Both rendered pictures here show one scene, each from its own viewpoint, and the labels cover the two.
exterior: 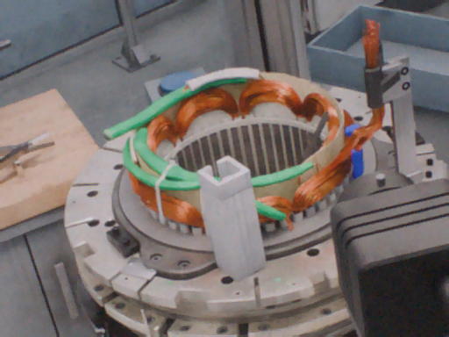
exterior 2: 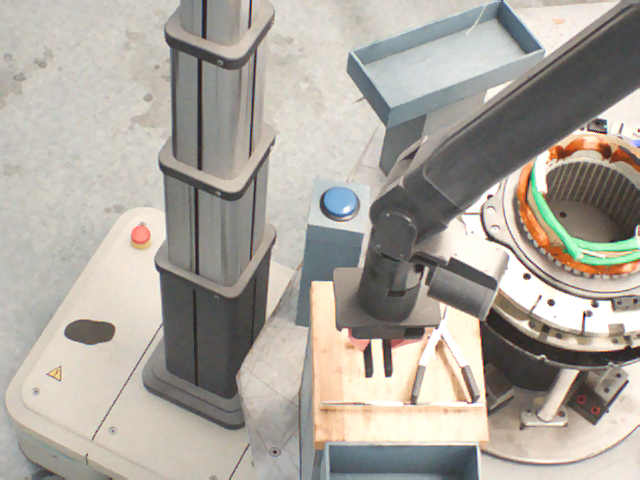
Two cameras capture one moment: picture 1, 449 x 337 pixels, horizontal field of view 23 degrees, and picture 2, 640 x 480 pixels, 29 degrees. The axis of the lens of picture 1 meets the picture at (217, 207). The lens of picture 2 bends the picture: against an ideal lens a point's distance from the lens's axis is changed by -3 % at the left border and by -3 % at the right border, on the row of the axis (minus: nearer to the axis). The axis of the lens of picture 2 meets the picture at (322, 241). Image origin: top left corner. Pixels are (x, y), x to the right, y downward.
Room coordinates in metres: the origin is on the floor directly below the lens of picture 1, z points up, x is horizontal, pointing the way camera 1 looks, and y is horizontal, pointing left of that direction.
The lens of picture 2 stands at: (0.95, 0.88, 2.29)
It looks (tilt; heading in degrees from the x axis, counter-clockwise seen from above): 57 degrees down; 279
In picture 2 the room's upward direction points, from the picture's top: 8 degrees clockwise
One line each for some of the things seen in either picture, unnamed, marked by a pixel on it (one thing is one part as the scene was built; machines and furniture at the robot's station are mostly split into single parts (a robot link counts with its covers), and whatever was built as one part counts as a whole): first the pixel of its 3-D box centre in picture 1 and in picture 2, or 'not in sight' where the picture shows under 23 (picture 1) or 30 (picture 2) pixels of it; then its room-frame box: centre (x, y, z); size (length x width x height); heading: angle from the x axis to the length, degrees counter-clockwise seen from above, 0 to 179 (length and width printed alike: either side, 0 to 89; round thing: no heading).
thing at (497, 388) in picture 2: not in sight; (490, 384); (0.83, 0.08, 0.83); 0.05 x 0.04 x 0.02; 141
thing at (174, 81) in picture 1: (178, 82); (340, 201); (1.08, 0.01, 1.04); 0.04 x 0.04 x 0.01
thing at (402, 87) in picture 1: (394, 81); not in sight; (0.72, -0.15, 1.20); 0.02 x 0.01 x 0.03; 105
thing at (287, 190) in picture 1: (284, 190); not in sight; (0.71, -0.05, 1.13); 0.08 x 0.02 x 0.04; 113
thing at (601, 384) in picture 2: not in sight; (608, 374); (0.68, 0.03, 0.85); 0.06 x 0.04 x 0.05; 65
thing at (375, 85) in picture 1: (375, 73); not in sight; (0.72, -0.14, 1.21); 0.04 x 0.04 x 0.03; 23
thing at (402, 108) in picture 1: (400, 121); not in sight; (0.73, -0.15, 1.15); 0.03 x 0.02 x 0.12; 105
